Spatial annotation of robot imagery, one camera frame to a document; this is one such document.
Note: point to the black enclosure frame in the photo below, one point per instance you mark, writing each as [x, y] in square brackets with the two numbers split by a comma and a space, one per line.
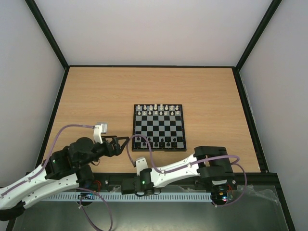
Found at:
[263, 178]

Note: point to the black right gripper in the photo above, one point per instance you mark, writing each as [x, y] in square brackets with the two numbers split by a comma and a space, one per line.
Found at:
[126, 189]

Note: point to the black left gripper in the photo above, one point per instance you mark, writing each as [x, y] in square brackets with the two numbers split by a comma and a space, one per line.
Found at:
[118, 150]

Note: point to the black grey chess board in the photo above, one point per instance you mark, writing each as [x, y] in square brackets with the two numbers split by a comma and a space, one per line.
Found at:
[158, 127]

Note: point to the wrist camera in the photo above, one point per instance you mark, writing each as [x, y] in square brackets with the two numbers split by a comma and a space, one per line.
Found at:
[140, 165]
[98, 130]

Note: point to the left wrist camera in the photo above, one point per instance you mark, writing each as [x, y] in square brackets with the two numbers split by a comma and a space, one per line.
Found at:
[98, 130]

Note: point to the light blue cable duct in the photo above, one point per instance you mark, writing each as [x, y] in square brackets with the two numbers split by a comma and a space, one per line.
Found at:
[118, 197]

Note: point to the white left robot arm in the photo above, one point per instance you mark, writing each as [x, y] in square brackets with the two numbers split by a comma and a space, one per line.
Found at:
[66, 169]

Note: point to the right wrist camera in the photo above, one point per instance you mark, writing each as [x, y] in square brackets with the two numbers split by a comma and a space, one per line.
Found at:
[140, 165]

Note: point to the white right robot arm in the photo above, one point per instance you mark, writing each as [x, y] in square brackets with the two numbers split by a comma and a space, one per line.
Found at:
[213, 165]

